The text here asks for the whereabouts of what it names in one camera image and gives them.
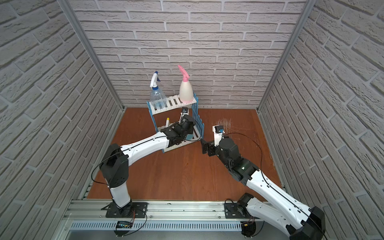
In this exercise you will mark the clear blue spray bottle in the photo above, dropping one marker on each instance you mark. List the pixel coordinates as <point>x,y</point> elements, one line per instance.
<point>157,97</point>

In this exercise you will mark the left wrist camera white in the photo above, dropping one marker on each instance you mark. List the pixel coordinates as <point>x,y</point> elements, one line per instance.
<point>184,111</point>

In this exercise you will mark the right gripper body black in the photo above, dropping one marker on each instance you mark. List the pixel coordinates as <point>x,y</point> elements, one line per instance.
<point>210,148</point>

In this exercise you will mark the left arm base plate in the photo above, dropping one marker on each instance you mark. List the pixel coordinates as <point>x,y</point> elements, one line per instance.
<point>135,209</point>

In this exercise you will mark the teal pink spray bottle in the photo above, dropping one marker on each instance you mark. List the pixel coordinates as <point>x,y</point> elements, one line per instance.
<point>190,137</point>

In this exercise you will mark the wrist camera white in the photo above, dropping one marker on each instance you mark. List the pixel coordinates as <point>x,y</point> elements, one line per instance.
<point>218,131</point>
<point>184,111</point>

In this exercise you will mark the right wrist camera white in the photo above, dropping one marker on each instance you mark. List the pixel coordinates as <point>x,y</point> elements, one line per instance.
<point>218,131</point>

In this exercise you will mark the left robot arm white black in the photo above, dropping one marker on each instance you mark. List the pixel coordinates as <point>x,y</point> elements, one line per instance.
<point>117,160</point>

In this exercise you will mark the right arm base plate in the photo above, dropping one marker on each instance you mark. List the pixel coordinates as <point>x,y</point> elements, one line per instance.
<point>238,211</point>

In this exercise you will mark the aluminium front rail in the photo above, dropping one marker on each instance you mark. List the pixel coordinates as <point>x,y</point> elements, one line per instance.
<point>160,216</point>

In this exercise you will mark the small green circuit board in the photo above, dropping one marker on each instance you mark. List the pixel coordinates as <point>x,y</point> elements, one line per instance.
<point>124,225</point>

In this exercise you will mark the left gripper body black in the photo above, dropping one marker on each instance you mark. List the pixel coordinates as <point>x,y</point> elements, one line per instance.
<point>188,127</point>

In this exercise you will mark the black round connector box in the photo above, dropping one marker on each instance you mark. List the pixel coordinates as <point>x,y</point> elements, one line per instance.
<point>248,229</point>

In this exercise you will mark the white pink spray bottle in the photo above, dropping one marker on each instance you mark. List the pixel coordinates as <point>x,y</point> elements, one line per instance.
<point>186,94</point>

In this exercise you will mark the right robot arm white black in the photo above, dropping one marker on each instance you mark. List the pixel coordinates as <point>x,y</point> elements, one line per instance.
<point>295,219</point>

